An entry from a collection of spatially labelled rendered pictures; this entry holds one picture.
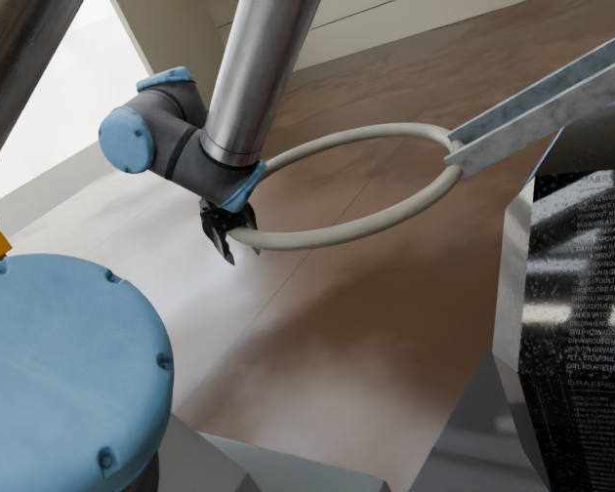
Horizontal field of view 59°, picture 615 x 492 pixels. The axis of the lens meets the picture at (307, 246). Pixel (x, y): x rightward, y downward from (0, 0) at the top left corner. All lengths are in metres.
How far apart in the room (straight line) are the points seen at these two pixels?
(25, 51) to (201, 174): 0.41
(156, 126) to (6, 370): 0.54
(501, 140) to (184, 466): 0.68
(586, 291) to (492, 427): 0.84
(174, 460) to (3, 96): 0.38
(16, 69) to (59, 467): 0.25
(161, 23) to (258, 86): 8.15
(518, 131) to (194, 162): 0.51
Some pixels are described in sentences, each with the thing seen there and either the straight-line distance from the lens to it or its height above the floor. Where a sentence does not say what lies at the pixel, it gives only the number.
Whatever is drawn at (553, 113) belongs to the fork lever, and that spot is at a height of 1.01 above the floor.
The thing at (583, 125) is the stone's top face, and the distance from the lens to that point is 1.24.
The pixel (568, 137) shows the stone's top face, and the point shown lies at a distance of 1.20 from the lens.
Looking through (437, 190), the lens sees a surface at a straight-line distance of 0.91.
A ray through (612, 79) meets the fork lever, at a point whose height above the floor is 1.03.
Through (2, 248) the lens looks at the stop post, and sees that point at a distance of 1.69.
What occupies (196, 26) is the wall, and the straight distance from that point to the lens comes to 9.28.
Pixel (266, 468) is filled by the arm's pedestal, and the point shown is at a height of 0.85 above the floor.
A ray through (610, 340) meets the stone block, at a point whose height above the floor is 0.67.
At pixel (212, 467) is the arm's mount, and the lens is 0.62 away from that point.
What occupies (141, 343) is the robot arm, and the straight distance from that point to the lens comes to 0.36.
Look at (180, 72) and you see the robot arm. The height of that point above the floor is 1.28.
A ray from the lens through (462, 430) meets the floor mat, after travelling 1.79.
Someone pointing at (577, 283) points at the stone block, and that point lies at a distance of 1.02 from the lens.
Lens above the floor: 1.35
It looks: 26 degrees down
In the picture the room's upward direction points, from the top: 25 degrees counter-clockwise
